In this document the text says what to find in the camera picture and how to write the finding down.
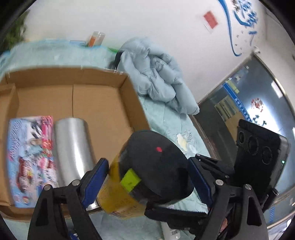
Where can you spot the light green quilted blanket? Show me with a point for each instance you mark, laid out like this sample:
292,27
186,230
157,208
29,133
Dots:
176,127

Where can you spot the brown cardboard tray box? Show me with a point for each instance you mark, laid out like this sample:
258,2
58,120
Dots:
105,99

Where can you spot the red wall notice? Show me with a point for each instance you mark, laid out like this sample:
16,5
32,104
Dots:
209,20

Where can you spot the colourful pink box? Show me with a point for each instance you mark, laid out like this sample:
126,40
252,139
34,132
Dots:
30,159

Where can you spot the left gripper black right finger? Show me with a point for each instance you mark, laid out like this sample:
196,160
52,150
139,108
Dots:
234,211

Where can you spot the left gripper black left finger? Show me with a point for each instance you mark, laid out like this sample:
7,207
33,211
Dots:
48,221

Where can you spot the white plastic bottle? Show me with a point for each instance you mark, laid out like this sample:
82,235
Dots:
170,234

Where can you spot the yellow label glass jar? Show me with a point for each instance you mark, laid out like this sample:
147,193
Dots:
149,169

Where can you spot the potted plant red pot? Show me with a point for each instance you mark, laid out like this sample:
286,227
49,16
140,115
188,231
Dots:
16,33

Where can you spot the silver metal cylinder can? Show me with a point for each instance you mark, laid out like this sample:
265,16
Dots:
72,150

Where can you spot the small orange glass jar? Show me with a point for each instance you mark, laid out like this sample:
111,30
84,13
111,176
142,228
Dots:
96,39

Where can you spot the light blue puffer jacket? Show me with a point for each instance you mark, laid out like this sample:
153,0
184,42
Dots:
155,73

